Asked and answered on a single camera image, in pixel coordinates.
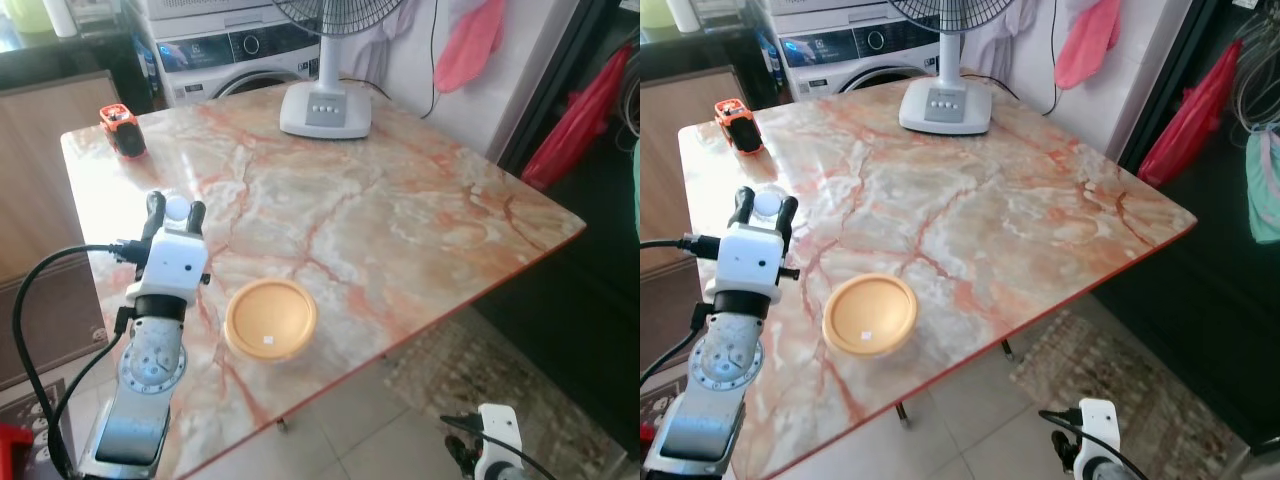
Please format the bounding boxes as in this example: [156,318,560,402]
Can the beige patterned rug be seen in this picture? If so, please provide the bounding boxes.
[1010,310,1241,480]
[385,310,601,480]

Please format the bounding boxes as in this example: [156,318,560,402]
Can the brown wooden cabinet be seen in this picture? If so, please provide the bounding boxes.
[640,65,731,381]
[0,70,121,391]

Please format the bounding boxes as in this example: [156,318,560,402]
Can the small orange black device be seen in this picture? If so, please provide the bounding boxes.
[714,99,764,156]
[99,104,147,158]

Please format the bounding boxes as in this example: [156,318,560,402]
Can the blue detergent bottle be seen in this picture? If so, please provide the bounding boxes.
[133,35,161,96]
[755,30,786,91]

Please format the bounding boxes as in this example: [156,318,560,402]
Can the white front-load washing machine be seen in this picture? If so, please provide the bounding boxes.
[150,18,323,107]
[770,18,946,101]

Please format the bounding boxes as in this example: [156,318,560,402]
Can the large red plastic bag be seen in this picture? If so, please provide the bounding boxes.
[1138,40,1244,188]
[520,45,633,191]

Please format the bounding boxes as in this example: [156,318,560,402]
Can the black cabinet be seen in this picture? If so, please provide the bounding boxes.
[1095,0,1280,441]

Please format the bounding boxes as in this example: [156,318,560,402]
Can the orange veined marble table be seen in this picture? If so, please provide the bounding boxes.
[60,78,587,480]
[678,75,1198,480]

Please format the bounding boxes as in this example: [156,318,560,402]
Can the pale floral cloth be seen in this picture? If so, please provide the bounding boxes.
[352,0,441,86]
[972,0,1063,76]

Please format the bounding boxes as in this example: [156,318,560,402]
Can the pink hanging cloth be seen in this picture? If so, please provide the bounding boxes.
[1053,0,1123,91]
[434,0,507,94]

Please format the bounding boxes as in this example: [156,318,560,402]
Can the teal hanging cloth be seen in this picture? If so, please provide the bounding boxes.
[1245,125,1280,244]

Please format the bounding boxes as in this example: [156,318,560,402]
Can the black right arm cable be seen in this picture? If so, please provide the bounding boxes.
[440,413,556,480]
[1038,408,1151,480]

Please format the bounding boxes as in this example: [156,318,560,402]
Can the grey wire hangers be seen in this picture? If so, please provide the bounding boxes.
[1230,10,1280,136]
[618,45,641,141]

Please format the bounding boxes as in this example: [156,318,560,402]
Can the white pedestal fan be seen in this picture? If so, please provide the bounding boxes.
[888,0,1016,135]
[270,0,406,140]

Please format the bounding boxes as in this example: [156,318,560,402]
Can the black fan power cord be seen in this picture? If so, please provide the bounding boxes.
[965,0,1059,116]
[345,0,442,121]

